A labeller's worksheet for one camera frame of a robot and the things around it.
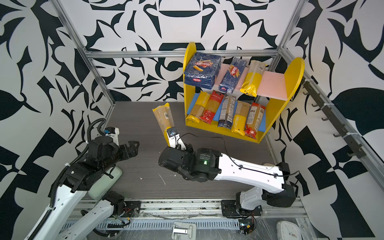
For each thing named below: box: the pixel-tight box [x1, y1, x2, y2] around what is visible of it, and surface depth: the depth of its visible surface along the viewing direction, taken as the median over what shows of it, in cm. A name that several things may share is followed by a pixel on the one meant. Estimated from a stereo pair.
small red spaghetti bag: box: [244, 102, 266, 140], surface depth 90 cm
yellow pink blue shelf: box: [183, 42, 305, 143], surface depth 85 cm
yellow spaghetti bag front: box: [231, 100, 252, 136], surface depth 91 cm
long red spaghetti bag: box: [199, 90, 224, 125], surface depth 98 cm
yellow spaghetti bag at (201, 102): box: [186, 90, 211, 123], surface depth 97 cm
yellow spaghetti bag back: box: [240, 60, 266, 97], surface depth 74 cm
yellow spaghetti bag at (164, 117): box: [152, 102, 175, 147], surface depth 70 cm
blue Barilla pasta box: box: [184, 52, 222, 90], surface depth 71 cm
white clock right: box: [276, 220, 302, 240], surface depth 68 cm
